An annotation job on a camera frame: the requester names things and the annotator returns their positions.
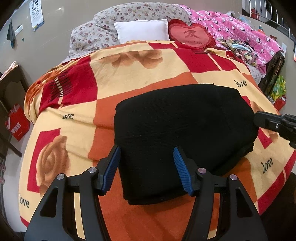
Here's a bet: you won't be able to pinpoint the black knit pants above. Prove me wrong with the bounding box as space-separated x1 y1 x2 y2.
114 84 258 205

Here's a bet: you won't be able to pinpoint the green patterned bag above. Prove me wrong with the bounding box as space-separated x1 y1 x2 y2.
271 75 287 101

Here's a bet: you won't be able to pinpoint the colourful crumpled clothes pile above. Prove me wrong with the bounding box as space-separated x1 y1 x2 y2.
217 37 257 67

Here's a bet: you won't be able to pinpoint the red paper shopping bag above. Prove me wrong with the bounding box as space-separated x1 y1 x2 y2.
5 104 30 141

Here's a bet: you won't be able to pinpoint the red orange cream love blanket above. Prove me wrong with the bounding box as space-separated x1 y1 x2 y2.
19 41 295 240

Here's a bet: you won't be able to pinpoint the pink patterned quilt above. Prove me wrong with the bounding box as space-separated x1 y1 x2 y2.
178 4 281 76

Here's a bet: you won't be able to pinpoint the metal railing rack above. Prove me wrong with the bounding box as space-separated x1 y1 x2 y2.
242 0 295 42

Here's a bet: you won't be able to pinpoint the red heart-shaped cushion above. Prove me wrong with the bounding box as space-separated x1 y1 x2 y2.
168 19 216 50

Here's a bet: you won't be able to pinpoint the dark wooden table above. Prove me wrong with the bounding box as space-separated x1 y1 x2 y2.
1 65 29 157

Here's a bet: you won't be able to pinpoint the white pillow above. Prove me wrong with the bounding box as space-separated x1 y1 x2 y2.
114 19 170 44

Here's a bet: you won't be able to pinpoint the grey floral quilt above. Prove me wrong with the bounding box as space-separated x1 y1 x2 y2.
62 1 193 63

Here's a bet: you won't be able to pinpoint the dark cloth hanging on wall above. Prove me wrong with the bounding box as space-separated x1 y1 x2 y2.
6 20 16 49

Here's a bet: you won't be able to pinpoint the white wall calendar poster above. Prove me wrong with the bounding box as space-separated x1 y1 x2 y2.
29 0 44 31

